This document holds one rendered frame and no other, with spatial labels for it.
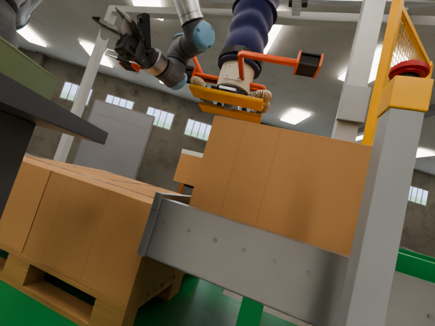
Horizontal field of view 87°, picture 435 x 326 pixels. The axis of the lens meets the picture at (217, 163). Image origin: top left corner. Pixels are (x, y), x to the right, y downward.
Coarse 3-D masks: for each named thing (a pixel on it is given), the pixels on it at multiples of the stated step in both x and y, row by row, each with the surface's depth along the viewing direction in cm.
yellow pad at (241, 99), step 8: (192, 88) 103; (200, 88) 103; (208, 88) 102; (216, 88) 107; (200, 96) 110; (208, 96) 107; (216, 96) 105; (224, 96) 102; (232, 96) 100; (240, 96) 99; (248, 96) 99; (232, 104) 109; (240, 104) 106; (248, 104) 103; (256, 104) 101
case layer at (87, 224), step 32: (32, 160) 130; (32, 192) 111; (64, 192) 106; (96, 192) 101; (128, 192) 109; (0, 224) 112; (32, 224) 107; (64, 224) 103; (96, 224) 98; (128, 224) 94; (32, 256) 104; (64, 256) 100; (96, 256) 96; (128, 256) 92; (96, 288) 93; (128, 288) 90
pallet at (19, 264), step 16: (16, 256) 106; (0, 272) 108; (16, 272) 104; (32, 272) 106; (48, 272) 100; (16, 288) 103; (32, 288) 103; (48, 288) 106; (80, 288) 95; (160, 288) 114; (176, 288) 136; (48, 304) 97; (64, 304) 99; (80, 304) 102; (96, 304) 92; (112, 304) 90; (80, 320) 92; (96, 320) 90; (112, 320) 89; (128, 320) 92
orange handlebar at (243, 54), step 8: (240, 56) 90; (248, 56) 89; (256, 56) 88; (264, 56) 87; (272, 56) 87; (280, 56) 86; (240, 64) 95; (280, 64) 88; (288, 64) 86; (240, 72) 102; (216, 80) 116; (256, 88) 112; (264, 88) 111
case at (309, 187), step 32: (224, 128) 88; (256, 128) 86; (224, 160) 86; (256, 160) 84; (288, 160) 81; (320, 160) 79; (352, 160) 76; (192, 192) 87; (224, 192) 84; (256, 192) 82; (288, 192) 79; (320, 192) 77; (352, 192) 75; (256, 224) 80; (288, 224) 78; (320, 224) 75; (352, 224) 73
